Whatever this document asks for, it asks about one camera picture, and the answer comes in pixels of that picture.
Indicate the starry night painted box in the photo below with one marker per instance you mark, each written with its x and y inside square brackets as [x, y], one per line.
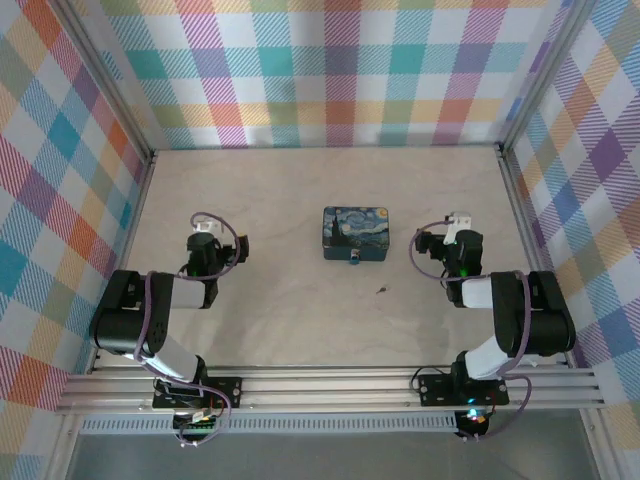
[355, 227]

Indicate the aluminium side rail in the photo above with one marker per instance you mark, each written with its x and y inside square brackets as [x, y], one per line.
[515, 195]

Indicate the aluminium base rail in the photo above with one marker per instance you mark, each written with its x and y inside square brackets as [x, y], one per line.
[325, 390]

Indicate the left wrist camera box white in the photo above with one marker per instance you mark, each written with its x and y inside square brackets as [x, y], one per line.
[207, 226]

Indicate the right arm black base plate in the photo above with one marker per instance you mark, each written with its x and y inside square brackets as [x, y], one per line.
[435, 390]

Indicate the aluminium frame leg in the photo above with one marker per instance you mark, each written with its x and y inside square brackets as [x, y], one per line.
[597, 445]
[62, 445]

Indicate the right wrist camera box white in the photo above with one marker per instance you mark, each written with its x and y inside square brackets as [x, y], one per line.
[459, 220]

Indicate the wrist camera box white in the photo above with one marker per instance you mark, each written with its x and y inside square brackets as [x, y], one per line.
[207, 226]
[459, 220]

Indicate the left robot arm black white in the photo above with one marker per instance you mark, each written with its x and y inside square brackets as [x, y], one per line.
[127, 320]

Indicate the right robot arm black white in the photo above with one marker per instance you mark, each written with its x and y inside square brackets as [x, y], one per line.
[540, 320]

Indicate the aluminium frame post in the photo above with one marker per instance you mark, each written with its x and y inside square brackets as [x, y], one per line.
[542, 75]
[107, 85]

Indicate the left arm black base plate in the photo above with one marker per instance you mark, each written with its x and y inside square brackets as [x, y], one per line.
[227, 390]

